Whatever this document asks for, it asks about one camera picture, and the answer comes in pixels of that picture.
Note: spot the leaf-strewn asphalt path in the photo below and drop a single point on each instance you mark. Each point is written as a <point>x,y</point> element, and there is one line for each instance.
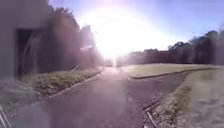
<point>100,100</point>

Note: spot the open grass field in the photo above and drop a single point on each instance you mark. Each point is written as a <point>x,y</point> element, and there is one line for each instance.
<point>156,70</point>

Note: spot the pale kerb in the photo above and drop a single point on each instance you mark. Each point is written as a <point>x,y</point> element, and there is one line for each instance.
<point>71,86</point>

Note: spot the row of shaded trees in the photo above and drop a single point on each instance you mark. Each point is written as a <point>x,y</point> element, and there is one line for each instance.
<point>63,43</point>

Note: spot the grass verge with leaves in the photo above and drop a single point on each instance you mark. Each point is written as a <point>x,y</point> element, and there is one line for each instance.
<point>56,80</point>

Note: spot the robot's own part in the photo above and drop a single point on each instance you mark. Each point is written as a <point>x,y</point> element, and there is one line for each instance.
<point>145,126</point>

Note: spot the wood of dark trees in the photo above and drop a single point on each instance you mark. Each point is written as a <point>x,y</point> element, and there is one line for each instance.
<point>186,53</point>

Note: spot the grass patch beside path fork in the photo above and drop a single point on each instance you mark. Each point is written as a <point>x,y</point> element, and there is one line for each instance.
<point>200,100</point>

